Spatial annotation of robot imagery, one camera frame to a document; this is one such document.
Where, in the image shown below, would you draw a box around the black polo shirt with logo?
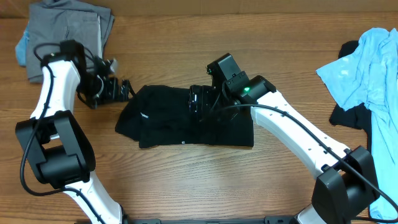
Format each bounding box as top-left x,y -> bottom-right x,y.
115,85 -> 254,148

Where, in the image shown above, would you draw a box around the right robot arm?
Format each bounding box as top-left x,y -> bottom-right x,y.
188,54 -> 380,223

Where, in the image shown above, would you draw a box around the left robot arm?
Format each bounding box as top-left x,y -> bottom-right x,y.
15,40 -> 135,223

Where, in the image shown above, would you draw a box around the folded grey trousers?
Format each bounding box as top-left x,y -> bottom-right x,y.
25,0 -> 114,83

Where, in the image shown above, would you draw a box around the folded blue garment under trousers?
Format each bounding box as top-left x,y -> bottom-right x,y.
15,25 -> 29,67

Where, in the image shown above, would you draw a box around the black garment under blue shirt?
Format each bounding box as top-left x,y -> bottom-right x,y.
329,40 -> 373,150

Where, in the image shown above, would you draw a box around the light blue t-shirt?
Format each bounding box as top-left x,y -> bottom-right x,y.
316,28 -> 397,201

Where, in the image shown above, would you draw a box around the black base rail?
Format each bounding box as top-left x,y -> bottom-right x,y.
122,215 -> 298,224

